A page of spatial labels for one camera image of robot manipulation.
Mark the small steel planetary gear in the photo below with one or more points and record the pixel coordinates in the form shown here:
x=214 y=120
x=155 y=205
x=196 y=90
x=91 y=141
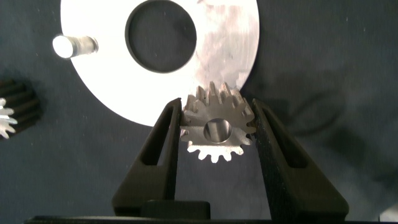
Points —
x=196 y=134
x=21 y=105

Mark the dark table mat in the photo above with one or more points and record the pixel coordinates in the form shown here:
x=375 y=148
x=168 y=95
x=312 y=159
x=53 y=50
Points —
x=311 y=46

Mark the round white carrier plate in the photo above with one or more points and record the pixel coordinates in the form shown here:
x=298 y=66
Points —
x=109 y=77

